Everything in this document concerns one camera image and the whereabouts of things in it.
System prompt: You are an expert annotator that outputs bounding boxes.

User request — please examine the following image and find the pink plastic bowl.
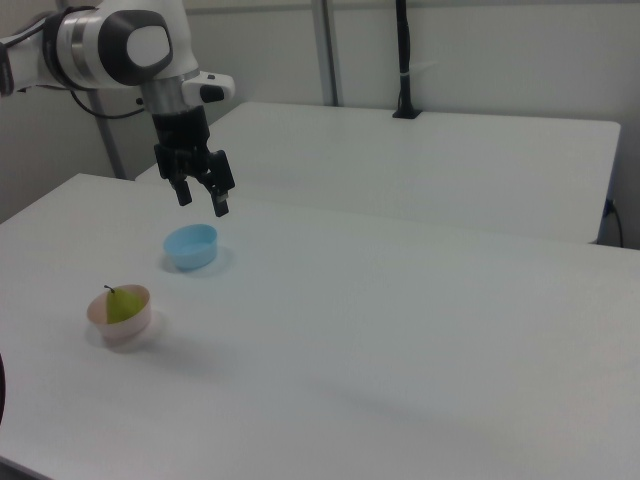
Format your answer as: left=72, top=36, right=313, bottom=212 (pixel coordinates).
left=86, top=283, right=153, bottom=347

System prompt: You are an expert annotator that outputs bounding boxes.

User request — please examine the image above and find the light blue plastic bowl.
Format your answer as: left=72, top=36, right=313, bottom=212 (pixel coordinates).
left=163, top=223, right=219, bottom=272

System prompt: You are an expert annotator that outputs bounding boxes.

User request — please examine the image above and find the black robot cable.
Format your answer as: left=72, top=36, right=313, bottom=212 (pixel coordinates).
left=65, top=87, right=149, bottom=120

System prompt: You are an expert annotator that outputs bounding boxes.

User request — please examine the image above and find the black power cable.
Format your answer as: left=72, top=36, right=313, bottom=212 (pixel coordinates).
left=605, top=198, right=626, bottom=248

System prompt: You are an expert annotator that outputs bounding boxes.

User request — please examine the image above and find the white background table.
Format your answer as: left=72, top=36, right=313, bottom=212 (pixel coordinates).
left=134, top=101, right=622, bottom=245

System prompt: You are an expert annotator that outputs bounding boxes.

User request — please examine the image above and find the green pear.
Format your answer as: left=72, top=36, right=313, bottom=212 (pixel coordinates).
left=103, top=284, right=143, bottom=324

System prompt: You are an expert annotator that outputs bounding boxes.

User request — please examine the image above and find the black camera stand pole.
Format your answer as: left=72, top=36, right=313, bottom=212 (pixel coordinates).
left=392, top=0, right=422, bottom=120

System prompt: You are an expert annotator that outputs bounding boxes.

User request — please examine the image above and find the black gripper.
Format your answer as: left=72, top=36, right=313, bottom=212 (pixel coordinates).
left=151, top=105, right=236, bottom=218

